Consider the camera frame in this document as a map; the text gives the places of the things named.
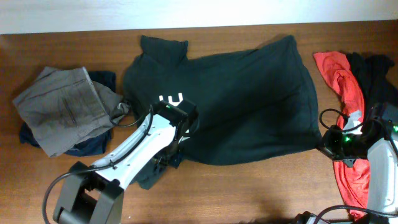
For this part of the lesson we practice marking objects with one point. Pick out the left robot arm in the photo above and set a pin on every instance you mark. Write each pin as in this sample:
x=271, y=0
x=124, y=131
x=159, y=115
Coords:
x=95, y=193

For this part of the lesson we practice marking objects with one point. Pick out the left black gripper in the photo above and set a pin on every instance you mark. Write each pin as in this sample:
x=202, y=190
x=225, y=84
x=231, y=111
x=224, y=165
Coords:
x=176, y=158

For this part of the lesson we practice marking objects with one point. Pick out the navy blue folded garment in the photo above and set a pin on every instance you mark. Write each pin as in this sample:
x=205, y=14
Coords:
x=92, y=146

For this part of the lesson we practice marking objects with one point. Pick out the dark green Nike t-shirt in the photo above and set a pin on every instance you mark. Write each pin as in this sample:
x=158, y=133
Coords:
x=252, y=105

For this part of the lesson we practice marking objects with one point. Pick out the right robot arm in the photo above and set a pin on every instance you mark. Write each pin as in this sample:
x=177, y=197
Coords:
x=375, y=139

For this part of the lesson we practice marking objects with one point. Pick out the black garment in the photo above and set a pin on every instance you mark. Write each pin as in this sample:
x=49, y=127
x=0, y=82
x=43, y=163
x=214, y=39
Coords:
x=370, y=74

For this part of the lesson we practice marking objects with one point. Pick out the grey folded trousers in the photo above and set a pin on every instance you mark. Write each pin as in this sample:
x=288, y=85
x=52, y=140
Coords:
x=65, y=107

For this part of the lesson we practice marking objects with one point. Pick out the red garment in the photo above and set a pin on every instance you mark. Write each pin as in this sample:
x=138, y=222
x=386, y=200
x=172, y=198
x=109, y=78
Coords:
x=352, y=182

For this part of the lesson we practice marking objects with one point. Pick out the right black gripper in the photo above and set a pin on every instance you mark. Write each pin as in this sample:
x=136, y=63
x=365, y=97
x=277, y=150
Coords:
x=326, y=145

